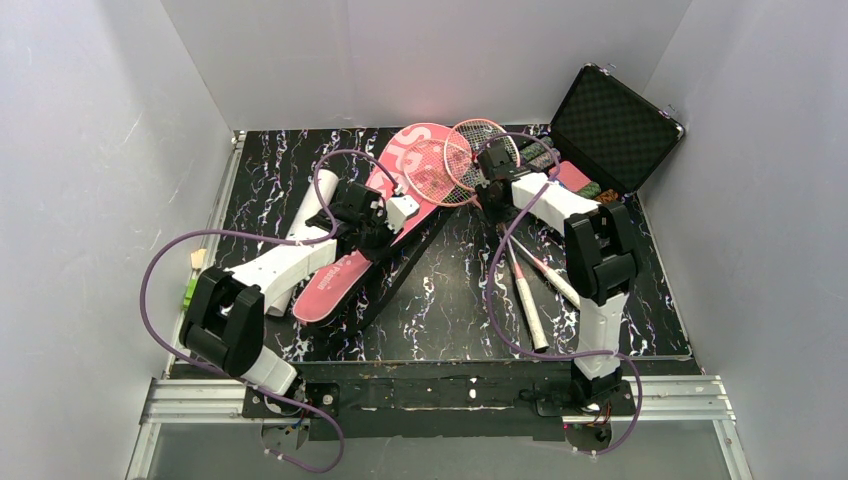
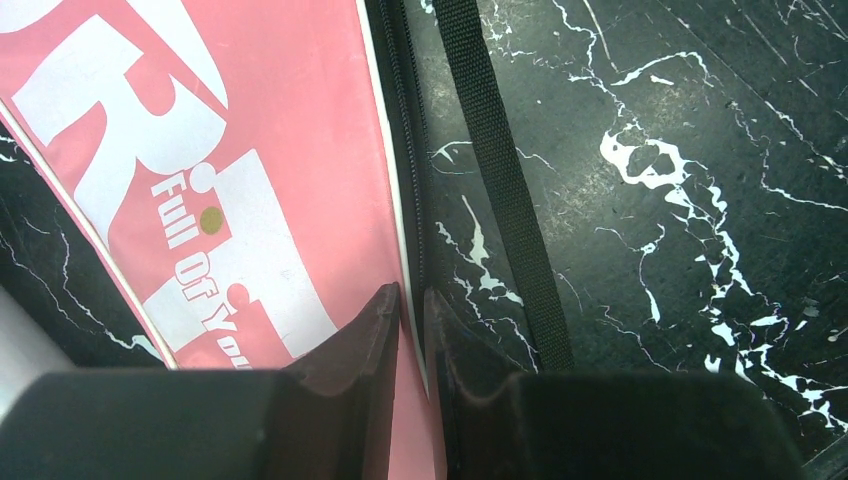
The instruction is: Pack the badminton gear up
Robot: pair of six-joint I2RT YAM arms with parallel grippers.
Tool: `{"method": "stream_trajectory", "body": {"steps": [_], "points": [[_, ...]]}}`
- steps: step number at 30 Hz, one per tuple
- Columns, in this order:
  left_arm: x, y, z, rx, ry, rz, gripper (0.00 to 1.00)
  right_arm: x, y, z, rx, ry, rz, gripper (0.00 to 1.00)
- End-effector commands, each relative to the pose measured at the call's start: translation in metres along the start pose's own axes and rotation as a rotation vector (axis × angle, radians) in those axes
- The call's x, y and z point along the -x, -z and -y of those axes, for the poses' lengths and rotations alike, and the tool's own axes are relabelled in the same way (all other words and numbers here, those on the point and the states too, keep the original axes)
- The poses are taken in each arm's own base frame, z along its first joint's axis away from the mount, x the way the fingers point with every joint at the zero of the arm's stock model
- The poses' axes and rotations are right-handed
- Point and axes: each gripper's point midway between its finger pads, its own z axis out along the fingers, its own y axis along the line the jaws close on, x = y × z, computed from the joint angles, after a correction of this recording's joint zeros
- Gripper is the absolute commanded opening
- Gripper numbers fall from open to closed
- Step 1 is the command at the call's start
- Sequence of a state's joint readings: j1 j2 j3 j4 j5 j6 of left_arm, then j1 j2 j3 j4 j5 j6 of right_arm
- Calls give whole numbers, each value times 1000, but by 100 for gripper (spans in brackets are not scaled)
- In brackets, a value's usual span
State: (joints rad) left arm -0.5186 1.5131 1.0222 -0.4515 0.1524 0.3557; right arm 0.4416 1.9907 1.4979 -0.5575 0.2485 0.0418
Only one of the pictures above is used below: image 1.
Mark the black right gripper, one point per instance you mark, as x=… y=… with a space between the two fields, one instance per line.
x=494 y=162

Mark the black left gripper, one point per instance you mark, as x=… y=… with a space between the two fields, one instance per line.
x=370 y=234

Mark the pink badminton racket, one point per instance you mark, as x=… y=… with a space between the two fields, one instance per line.
x=423 y=167
x=463 y=142

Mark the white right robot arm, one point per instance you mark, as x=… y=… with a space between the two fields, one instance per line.
x=602 y=261

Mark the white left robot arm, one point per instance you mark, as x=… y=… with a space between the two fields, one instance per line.
x=225 y=320

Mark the pink card deck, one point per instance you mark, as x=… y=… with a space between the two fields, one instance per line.
x=571 y=177

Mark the pink racket bag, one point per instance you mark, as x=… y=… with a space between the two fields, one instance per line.
x=326 y=293

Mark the poker chip rows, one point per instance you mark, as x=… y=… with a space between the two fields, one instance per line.
x=537 y=156

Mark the black foam-lined case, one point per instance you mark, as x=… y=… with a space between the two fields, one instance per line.
x=610 y=134

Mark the beige wooden block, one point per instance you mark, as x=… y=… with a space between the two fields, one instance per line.
x=198 y=259

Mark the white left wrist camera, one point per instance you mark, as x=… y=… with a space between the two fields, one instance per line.
x=400 y=209

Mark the green clip on rail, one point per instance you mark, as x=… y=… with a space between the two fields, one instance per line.
x=188 y=294

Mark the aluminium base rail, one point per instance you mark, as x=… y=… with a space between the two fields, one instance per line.
x=665 y=398

